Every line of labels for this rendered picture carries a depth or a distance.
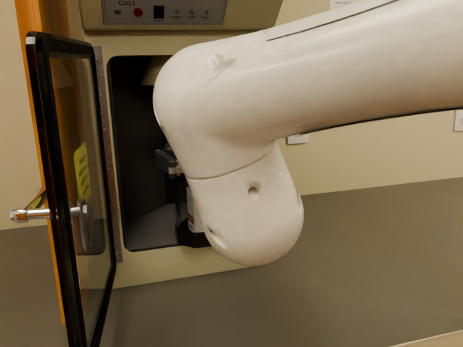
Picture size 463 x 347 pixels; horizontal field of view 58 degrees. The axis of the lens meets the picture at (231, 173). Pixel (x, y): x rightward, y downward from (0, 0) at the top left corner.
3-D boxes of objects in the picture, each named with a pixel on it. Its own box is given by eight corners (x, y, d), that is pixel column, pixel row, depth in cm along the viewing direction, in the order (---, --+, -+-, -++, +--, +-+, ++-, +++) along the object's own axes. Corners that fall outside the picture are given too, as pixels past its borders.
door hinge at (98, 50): (108, 264, 78) (85, 46, 68) (122, 261, 79) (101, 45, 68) (108, 267, 76) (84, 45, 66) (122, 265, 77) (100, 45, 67)
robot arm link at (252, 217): (235, 304, 41) (334, 257, 42) (189, 195, 36) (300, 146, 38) (208, 244, 54) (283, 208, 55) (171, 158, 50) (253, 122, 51)
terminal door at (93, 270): (115, 268, 77) (91, 43, 66) (83, 396, 48) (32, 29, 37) (111, 269, 77) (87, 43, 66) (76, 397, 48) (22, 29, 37)
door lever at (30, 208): (79, 199, 54) (77, 180, 54) (61, 227, 45) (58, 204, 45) (36, 202, 54) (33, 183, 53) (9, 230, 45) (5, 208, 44)
